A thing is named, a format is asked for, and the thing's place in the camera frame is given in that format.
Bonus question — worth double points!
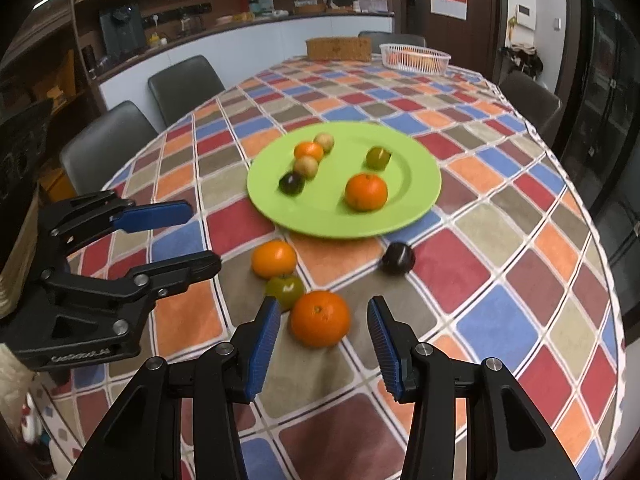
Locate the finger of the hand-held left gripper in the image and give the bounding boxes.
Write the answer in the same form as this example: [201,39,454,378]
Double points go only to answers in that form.
[37,192,194,272]
[42,250,223,307]

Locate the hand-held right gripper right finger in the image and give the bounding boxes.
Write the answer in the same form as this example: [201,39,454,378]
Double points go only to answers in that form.
[366,296,583,480]

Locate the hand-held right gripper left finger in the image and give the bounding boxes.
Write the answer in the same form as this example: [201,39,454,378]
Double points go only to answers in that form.
[65,296,282,480]

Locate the green plum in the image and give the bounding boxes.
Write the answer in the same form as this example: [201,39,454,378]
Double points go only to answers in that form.
[264,273,306,311]
[366,146,392,170]

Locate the orange mandarin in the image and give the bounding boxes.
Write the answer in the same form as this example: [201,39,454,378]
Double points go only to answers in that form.
[250,240,298,280]
[290,290,351,349]
[293,141,325,162]
[345,172,389,212]

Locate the dark purple plum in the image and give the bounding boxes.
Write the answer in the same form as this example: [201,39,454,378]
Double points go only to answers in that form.
[382,242,416,276]
[278,171,306,197]

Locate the green plate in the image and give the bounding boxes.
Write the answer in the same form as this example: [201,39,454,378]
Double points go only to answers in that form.
[247,121,443,239]

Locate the grey dining chair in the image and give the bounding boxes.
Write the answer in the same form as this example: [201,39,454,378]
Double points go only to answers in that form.
[60,100,160,196]
[358,31,427,53]
[147,55,226,128]
[499,70,562,146]

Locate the checkered colourful tablecloth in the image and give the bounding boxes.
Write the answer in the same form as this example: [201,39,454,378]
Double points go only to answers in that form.
[37,52,626,480]

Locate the black coffee machine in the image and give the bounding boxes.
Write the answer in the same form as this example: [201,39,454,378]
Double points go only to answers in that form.
[99,2,147,56]

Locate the white counter cabinet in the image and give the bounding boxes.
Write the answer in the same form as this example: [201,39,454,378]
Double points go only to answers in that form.
[97,12,396,111]

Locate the black power strip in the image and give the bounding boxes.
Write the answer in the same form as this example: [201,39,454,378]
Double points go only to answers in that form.
[142,4,213,26]

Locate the woven wooden box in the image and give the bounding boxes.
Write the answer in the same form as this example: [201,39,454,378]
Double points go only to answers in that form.
[305,36,373,61]

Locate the white plastic basket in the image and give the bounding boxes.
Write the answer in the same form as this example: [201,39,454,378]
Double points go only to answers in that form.
[379,43,452,73]

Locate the dark bag pile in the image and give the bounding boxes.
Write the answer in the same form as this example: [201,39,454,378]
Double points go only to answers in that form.
[500,42,543,81]

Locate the dark glass sliding doors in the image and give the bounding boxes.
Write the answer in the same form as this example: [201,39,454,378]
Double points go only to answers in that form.
[562,0,640,271]

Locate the dark wooden door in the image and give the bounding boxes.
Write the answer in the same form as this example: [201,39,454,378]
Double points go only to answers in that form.
[395,0,501,83]

